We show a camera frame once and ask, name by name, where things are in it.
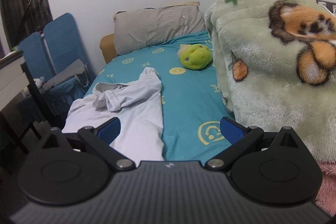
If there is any grey cloth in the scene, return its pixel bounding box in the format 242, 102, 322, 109
42, 59, 91, 94

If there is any green plush toy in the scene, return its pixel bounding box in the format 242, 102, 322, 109
178, 44, 213, 71

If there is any green printed fleece blanket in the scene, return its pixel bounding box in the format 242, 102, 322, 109
204, 0, 336, 164

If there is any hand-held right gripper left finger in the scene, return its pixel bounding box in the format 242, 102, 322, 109
42, 117, 135, 172

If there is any white shirt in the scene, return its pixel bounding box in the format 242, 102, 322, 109
62, 67, 165, 161

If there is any white table with black legs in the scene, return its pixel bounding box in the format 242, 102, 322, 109
0, 50, 62, 155

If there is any blue covered chair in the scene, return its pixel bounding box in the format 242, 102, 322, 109
43, 13, 96, 114
16, 32, 57, 125

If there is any small white plush toy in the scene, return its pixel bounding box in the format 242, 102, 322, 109
22, 77, 46, 97

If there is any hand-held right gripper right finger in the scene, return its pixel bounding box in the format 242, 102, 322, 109
205, 117, 300, 171

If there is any teal smiley bed sheet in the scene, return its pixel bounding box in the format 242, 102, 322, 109
83, 30, 237, 162

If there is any grey pillow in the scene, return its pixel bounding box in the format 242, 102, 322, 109
113, 2, 206, 56

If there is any wall socket with plugs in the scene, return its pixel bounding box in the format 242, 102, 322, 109
316, 0, 336, 16

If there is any yellow bed headboard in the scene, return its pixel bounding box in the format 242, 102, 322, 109
100, 33, 117, 64

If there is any pink fluffy blanket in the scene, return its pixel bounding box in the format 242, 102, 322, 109
314, 160, 336, 216

